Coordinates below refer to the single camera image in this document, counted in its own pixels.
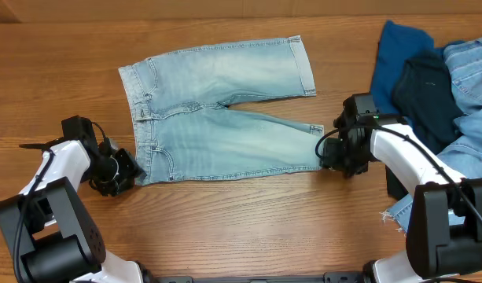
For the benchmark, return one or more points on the blue denim jeans pile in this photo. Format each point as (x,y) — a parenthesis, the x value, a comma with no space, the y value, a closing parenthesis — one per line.
(464,62)

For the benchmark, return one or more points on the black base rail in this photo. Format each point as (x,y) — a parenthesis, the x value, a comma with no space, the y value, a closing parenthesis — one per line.
(260,279)

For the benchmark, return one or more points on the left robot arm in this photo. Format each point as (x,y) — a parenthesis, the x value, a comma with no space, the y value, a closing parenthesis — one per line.
(48,231)

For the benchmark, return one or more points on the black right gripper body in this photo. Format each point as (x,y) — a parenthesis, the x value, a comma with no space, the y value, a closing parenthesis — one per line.
(334,156)

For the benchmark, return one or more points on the light blue denim shorts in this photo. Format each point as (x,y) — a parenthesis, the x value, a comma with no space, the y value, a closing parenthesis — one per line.
(184,112)

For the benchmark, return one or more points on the blue shirt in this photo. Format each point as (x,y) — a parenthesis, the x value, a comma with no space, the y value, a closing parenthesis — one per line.
(397,44)

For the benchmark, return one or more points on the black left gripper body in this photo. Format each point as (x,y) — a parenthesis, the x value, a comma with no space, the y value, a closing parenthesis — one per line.
(127,169)

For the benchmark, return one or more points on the dark navy garment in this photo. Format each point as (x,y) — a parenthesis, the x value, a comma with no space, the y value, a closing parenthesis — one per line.
(423,95)

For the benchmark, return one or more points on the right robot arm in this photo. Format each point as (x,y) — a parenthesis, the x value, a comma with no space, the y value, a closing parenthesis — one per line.
(444,238)

